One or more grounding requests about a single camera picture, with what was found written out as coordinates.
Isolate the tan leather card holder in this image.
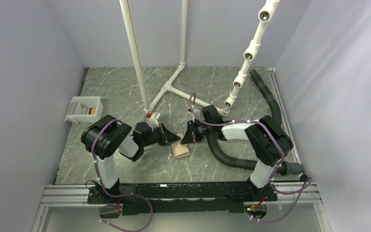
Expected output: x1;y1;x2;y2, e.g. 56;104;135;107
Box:
168;133;191;160

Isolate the white PVC pipe frame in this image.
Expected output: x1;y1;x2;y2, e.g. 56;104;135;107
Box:
116;0;281;116

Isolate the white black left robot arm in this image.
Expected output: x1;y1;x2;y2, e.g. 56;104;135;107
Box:
81;115;181;203

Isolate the side aluminium rail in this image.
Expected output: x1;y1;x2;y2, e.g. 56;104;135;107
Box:
267;68;302;164

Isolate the white card tray box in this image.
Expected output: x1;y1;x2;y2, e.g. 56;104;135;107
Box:
64;96;103;124

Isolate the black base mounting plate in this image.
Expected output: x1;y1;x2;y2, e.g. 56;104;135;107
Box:
87;181;277;216

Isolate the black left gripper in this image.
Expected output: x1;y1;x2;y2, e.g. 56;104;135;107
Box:
142;123;181;148

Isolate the aluminium extrusion rail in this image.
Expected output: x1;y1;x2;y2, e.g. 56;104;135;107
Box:
31;181;332;232

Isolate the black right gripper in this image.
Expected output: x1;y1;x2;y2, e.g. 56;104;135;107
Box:
180;120;213;145

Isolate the black corrugated hose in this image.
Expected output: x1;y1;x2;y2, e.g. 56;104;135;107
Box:
206;69;304;176

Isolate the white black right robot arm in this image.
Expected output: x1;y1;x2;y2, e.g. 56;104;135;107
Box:
181;105;293;201

